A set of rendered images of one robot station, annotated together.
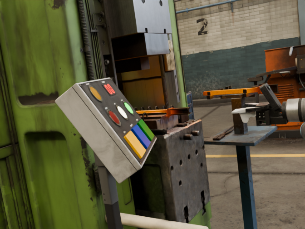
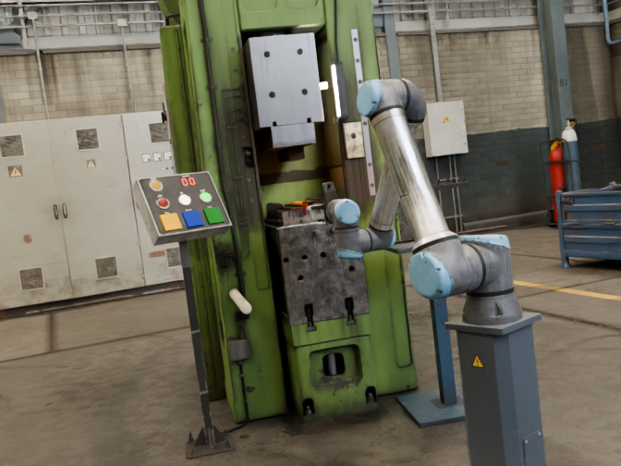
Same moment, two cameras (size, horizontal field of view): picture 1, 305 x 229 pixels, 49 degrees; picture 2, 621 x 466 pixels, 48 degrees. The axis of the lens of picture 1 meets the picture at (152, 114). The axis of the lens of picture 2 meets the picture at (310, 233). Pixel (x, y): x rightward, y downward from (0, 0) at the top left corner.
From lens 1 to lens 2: 2.45 m
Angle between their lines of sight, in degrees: 44
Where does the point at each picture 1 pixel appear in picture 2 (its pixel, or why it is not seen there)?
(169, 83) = (354, 173)
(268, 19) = not seen: outside the picture
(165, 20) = (312, 108)
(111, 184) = (183, 253)
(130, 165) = (155, 234)
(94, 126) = (143, 207)
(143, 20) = (270, 115)
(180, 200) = (298, 295)
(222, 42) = not seen: outside the picture
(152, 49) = (283, 141)
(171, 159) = (286, 251)
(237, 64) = not seen: outside the picture
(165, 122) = (298, 215)
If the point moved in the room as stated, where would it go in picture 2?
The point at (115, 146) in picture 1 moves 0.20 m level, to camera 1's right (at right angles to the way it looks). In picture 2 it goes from (150, 220) to (179, 218)
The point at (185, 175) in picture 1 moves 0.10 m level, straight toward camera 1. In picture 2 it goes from (311, 272) to (295, 276)
